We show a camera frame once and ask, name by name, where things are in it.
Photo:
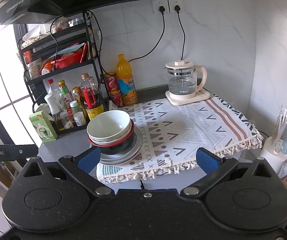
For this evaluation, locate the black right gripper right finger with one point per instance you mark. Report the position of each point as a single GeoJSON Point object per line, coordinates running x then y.
{"type": "Point", "coordinates": [217, 171]}

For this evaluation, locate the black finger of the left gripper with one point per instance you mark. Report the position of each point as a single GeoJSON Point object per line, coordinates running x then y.
{"type": "Point", "coordinates": [14, 152]}

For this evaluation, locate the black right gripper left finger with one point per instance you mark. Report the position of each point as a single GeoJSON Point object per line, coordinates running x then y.
{"type": "Point", "coordinates": [78, 169]}

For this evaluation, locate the large white ceramic bowl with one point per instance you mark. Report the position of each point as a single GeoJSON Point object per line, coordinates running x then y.
{"type": "Point", "coordinates": [109, 126]}

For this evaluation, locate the black metal kitchen rack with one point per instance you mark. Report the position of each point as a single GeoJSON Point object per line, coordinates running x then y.
{"type": "Point", "coordinates": [37, 56]}

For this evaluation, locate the red rimmed black bowl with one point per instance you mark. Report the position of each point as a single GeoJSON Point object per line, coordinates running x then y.
{"type": "Point", "coordinates": [118, 146]}

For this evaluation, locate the green white carton box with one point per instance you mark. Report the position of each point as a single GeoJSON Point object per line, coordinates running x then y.
{"type": "Point", "coordinates": [42, 123]}

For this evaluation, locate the white chopstick holder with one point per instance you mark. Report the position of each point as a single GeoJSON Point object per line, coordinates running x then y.
{"type": "Point", "coordinates": [271, 150]}

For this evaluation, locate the patterned white table cloth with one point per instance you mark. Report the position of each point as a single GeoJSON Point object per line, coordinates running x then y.
{"type": "Point", "coordinates": [172, 134]}

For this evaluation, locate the dark soy sauce bottle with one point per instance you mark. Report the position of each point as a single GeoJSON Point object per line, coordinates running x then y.
{"type": "Point", "coordinates": [92, 100]}

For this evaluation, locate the green label sauce bottle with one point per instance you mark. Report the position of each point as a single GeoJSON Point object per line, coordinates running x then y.
{"type": "Point", "coordinates": [66, 98]}

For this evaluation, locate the cream kettle base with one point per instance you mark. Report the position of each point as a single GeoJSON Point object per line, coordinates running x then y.
{"type": "Point", "coordinates": [179, 100]}

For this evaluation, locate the red snack can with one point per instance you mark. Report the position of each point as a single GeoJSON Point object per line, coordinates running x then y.
{"type": "Point", "coordinates": [113, 89]}

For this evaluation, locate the glass electric kettle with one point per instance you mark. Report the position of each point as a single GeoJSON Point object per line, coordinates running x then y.
{"type": "Point", "coordinates": [186, 77]}

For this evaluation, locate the orange juice bottle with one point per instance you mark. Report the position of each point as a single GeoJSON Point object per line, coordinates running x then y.
{"type": "Point", "coordinates": [126, 81]}

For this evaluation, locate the red plastic basket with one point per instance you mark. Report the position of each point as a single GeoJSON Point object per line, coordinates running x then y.
{"type": "Point", "coordinates": [70, 55]}

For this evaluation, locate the white wall socket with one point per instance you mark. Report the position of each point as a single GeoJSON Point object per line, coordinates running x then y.
{"type": "Point", "coordinates": [169, 6]}

